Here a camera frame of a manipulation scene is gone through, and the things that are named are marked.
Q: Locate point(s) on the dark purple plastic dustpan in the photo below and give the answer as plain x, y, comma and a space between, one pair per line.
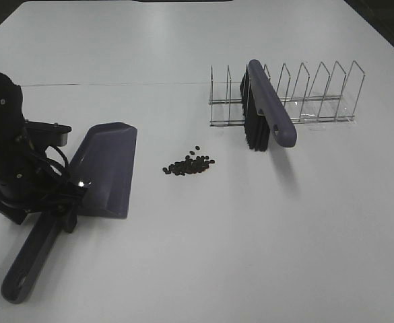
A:
103, 164

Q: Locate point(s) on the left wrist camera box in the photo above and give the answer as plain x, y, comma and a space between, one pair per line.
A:
48, 134

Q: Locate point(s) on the chrome wire dish rack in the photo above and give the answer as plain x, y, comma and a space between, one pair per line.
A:
310, 96

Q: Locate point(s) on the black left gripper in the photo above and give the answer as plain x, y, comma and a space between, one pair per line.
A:
18, 199

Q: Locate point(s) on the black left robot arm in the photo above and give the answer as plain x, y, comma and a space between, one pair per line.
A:
34, 172

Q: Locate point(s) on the purple hand brush black bristles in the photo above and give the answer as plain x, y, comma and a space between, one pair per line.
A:
264, 114

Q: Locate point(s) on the pile of coffee beans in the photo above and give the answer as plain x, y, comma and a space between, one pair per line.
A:
193, 163

